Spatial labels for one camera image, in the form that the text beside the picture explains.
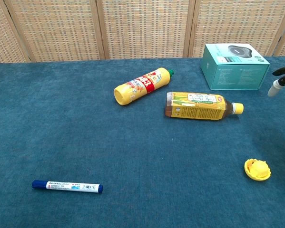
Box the blue whiteboard marker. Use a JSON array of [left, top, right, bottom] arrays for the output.
[[31, 180, 104, 194]]

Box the yellow round disc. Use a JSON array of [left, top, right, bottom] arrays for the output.
[[244, 158, 272, 181]]

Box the tea bottle yellow label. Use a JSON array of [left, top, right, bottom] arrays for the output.
[[165, 92, 244, 121]]

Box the yellow squeeze bottle green cap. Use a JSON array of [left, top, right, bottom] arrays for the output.
[[113, 67, 176, 106]]

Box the blue table carpet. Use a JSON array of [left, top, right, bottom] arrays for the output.
[[0, 56, 285, 228]]

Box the teal product box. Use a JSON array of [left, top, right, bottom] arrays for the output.
[[200, 43, 271, 91]]

